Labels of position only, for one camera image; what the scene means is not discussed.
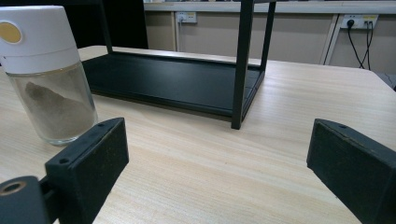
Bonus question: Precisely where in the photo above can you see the black metal shelf rack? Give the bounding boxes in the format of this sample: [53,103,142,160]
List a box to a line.
[81,0,278,131]

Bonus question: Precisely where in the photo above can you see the slanted white cable duct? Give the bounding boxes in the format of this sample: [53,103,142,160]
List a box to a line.
[319,13,341,65]

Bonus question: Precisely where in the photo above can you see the small white wall socket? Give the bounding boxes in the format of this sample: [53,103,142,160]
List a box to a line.
[176,11,198,24]

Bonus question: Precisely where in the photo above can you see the wide white wall socket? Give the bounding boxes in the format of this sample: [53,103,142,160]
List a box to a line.
[340,14,379,30]

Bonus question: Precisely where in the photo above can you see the black power cable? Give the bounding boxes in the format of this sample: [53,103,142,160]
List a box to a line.
[361,21,374,71]
[346,26,365,69]

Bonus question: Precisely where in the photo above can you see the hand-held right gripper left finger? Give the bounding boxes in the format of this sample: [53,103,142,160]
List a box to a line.
[45,117,130,224]

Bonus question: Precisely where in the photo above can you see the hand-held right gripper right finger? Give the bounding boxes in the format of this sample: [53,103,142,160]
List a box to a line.
[306,118,396,224]

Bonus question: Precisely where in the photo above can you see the grey powder glass spice jar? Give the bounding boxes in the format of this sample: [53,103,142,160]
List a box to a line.
[0,5,99,147]

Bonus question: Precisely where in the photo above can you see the upright white cable duct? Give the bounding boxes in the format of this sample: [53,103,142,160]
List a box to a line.
[174,21,182,52]

